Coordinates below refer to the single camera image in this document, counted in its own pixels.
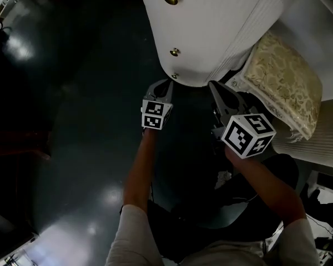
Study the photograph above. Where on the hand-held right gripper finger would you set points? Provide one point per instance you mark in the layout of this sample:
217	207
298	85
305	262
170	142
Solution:
217	98
238	98

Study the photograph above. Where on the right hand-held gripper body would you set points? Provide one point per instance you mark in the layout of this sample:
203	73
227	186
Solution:
247	134

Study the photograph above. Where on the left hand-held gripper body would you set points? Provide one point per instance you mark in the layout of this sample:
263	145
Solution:
155	115

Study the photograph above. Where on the white large drawer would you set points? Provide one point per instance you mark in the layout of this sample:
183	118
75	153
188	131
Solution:
194	76

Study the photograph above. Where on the person's left forearm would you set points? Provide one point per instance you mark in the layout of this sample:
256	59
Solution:
140	170

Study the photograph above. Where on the person's right forearm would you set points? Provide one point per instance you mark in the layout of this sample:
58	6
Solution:
272	187

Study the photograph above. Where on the white nightstand with drawer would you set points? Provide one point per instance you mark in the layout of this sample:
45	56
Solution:
249	32

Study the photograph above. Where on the white stool with floral cushion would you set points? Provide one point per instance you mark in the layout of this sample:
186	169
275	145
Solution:
283	82

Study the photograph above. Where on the person's white shoe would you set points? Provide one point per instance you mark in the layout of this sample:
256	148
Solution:
223	177

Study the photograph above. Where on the person's black trousers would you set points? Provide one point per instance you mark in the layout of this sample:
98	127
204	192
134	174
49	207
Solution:
211	212

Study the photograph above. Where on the person's grey shirt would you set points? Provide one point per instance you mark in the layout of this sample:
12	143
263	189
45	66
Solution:
133	237

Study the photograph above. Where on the white and yellow box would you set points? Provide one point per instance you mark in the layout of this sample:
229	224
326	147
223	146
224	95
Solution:
4	8

